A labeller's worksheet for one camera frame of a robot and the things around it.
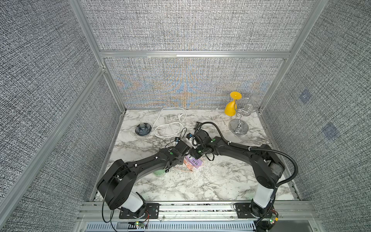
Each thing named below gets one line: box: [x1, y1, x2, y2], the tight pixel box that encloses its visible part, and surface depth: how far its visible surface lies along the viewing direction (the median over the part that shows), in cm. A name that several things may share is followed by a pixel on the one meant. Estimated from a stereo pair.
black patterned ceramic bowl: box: [135, 122, 152, 137], surface depth 106 cm
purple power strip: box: [185, 154, 203, 169], surface depth 90 cm
